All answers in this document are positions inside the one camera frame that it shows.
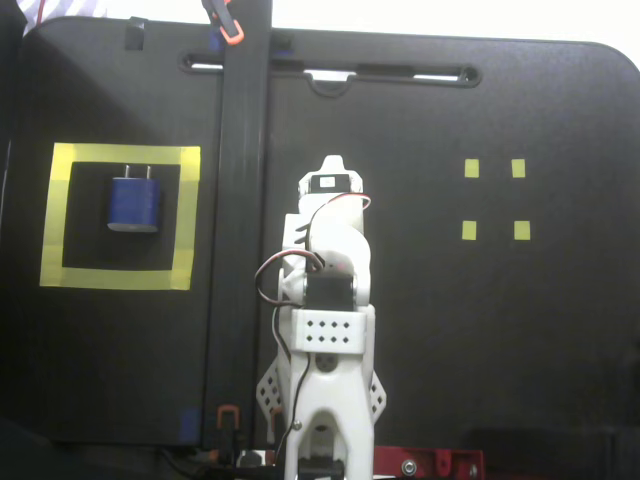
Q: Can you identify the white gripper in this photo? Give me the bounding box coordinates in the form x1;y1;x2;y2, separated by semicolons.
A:
298;154;370;215

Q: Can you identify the black table latch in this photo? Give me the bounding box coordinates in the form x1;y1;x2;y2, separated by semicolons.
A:
123;16;147;52

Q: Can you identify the black flat table strip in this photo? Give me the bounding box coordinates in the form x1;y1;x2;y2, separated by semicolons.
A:
202;0;274;451

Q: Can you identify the red metal screw clamp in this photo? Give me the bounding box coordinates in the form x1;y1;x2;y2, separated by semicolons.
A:
372;444;486;480

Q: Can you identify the blue white charger block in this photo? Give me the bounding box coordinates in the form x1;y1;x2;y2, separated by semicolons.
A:
104;163;162;234

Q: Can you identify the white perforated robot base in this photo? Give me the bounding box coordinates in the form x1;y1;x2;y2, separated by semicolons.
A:
256;349;389;446

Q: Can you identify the yellow tape square outline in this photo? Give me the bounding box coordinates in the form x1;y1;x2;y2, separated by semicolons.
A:
38;142;202;292

